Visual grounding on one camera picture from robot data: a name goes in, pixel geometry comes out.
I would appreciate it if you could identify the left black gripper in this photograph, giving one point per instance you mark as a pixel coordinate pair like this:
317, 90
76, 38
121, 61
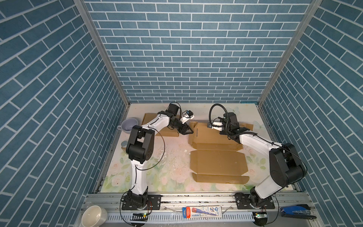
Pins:
185, 127

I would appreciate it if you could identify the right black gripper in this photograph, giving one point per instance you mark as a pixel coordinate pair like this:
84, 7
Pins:
222, 132

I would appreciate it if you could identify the brown cardboard box stack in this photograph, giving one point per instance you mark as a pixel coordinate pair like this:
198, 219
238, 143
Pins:
215, 158

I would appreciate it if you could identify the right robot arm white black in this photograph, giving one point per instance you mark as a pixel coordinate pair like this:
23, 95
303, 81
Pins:
285, 165

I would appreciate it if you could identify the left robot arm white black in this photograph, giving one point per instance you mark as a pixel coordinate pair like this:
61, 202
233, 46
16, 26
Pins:
140, 148

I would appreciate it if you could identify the lavender mug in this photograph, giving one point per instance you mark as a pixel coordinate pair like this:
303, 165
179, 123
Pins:
127, 125

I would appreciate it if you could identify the small jar with lid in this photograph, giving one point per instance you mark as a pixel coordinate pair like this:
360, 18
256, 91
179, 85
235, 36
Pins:
124, 145

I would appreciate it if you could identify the toothpaste package red blue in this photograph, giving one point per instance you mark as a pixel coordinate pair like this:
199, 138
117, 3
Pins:
202, 212

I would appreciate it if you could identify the right controller board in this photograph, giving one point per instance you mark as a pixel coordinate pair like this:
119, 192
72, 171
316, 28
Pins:
260, 218

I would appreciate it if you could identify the controller board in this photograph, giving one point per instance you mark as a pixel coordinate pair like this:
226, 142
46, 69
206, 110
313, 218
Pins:
138, 219
260, 218

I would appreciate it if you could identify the left controller board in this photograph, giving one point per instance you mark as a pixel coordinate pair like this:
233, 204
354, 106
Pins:
138, 219

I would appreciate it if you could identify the blue stapler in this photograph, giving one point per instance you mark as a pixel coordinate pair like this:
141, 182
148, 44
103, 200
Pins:
300, 211

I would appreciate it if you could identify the white bowl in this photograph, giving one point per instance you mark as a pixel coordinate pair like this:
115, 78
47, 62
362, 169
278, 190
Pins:
94, 216

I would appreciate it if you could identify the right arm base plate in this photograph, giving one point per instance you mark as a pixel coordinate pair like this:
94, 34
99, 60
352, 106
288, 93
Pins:
241, 201

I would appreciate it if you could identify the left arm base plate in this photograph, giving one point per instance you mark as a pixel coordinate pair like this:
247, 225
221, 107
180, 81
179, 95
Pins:
154, 199

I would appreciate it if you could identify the aluminium rail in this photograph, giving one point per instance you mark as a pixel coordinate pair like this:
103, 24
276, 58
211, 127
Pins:
172, 203

